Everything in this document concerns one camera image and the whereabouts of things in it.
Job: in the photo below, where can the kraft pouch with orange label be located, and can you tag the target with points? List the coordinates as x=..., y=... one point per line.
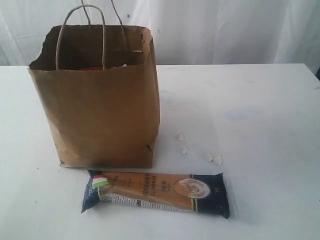
x=95, y=68

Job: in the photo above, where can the white backdrop curtain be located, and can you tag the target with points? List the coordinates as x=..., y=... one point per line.
x=185, y=32

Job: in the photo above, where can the brown paper shopping bag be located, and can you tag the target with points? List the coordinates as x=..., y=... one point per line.
x=107, y=118

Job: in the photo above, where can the spaghetti pack dark blue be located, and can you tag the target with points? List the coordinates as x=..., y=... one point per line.
x=188, y=193

